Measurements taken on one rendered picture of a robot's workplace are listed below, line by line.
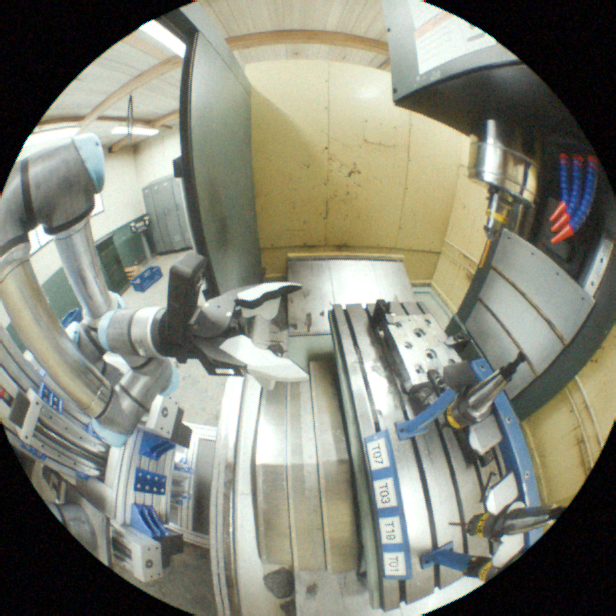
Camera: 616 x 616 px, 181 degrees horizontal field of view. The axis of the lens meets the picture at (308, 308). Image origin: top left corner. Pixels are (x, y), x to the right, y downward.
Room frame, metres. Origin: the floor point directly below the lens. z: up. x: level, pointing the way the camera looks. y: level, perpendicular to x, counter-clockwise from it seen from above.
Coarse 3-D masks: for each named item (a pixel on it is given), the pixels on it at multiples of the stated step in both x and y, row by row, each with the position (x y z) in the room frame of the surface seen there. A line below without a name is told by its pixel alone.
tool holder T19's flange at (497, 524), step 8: (512, 504) -0.13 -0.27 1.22; (520, 504) -0.14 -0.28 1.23; (504, 512) -0.13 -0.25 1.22; (496, 520) -0.14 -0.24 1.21; (504, 520) -0.14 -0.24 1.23; (488, 528) -0.15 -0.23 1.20; (496, 528) -0.15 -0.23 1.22; (496, 536) -0.17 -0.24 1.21; (504, 536) -0.17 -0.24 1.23; (512, 536) -0.19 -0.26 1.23
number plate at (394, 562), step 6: (396, 552) -0.24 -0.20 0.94; (402, 552) -0.24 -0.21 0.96; (384, 558) -0.26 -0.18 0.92; (390, 558) -0.26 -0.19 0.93; (396, 558) -0.25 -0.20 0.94; (402, 558) -0.25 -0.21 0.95; (390, 564) -0.28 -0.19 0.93; (396, 564) -0.28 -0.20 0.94; (402, 564) -0.28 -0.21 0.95; (390, 570) -0.30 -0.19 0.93; (396, 570) -0.30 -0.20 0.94; (402, 570) -0.30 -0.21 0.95
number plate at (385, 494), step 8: (384, 480) -0.02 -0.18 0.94; (392, 480) -0.02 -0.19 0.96; (376, 488) -0.04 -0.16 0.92; (384, 488) -0.04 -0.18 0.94; (392, 488) -0.05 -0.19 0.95; (376, 496) -0.06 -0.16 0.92; (384, 496) -0.06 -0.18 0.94; (392, 496) -0.07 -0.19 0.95; (384, 504) -0.09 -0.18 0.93; (392, 504) -0.09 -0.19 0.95
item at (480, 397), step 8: (496, 376) 0.06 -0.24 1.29; (480, 384) 0.07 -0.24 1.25; (488, 384) 0.06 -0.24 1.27; (496, 384) 0.05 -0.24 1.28; (504, 384) 0.05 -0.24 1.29; (472, 392) 0.07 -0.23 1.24; (480, 392) 0.06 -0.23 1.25; (488, 392) 0.05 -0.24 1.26; (496, 392) 0.05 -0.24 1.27; (472, 400) 0.06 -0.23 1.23; (480, 400) 0.05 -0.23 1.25; (488, 400) 0.04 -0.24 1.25; (472, 408) 0.05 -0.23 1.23; (480, 408) 0.04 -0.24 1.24
